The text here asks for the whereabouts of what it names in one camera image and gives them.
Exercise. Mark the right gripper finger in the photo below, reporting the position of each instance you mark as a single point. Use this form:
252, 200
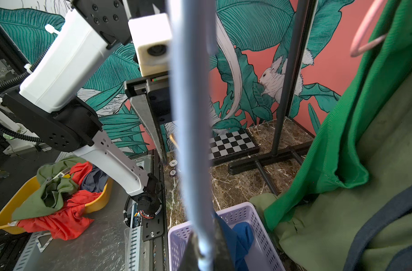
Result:
210, 255

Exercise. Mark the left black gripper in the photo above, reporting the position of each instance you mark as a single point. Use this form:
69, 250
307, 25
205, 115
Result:
151, 100

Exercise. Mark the blue tank top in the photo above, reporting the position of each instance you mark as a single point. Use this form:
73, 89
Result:
239, 240

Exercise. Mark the light blue wire hanger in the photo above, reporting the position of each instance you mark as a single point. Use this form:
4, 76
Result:
190, 96

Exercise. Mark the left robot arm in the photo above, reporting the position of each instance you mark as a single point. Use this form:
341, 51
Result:
45, 98

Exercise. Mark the green tank top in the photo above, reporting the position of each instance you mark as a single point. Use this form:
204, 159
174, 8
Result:
381, 88

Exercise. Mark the olive tank top grey trim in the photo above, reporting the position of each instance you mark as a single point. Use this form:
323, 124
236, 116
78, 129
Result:
365, 228

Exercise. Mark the lavender plastic basket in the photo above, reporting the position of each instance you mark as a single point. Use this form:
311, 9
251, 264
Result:
262, 255

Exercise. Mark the checkerboard calibration plate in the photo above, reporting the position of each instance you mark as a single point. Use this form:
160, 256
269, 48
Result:
230, 146

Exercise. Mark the yellow bin of clothes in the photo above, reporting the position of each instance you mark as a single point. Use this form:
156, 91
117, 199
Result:
58, 199

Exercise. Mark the black clothes rack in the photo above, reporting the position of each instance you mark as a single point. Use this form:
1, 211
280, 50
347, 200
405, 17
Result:
303, 23

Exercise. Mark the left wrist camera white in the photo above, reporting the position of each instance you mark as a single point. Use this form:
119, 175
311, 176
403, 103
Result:
151, 36

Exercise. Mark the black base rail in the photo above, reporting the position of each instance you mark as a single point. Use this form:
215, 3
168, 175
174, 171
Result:
145, 216

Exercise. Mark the pink wire hanger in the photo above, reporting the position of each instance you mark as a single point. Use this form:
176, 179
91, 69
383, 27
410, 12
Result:
357, 48

